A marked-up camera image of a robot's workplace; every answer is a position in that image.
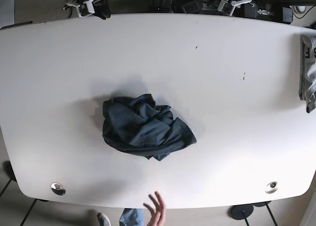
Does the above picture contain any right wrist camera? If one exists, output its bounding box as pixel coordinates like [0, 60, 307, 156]
[76, 3, 95, 18]

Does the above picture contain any right silver table grommet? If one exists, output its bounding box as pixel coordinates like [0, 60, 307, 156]
[265, 181, 278, 194]

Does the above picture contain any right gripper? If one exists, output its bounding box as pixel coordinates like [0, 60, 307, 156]
[64, 0, 111, 20]

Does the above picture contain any person's blue jeans leg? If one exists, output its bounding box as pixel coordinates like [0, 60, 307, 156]
[119, 208, 145, 226]

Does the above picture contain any left silver table grommet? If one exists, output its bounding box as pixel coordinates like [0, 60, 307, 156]
[51, 182, 66, 196]

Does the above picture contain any dark blue T-shirt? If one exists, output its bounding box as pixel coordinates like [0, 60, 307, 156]
[102, 93, 197, 161]

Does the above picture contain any person's hand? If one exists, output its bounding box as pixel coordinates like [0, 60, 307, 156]
[143, 191, 166, 226]

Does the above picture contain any grey printed T-shirt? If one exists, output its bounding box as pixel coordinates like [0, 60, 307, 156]
[299, 35, 316, 113]

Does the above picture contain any silver table grommet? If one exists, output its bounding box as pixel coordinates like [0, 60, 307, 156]
[51, 182, 66, 196]
[265, 181, 278, 194]

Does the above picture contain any black round stand base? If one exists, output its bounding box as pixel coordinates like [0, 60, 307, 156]
[229, 204, 254, 220]

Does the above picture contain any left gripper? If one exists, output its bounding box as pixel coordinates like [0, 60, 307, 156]
[212, 0, 254, 16]

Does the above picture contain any left grey shoe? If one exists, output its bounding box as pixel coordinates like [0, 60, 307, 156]
[97, 213, 111, 226]

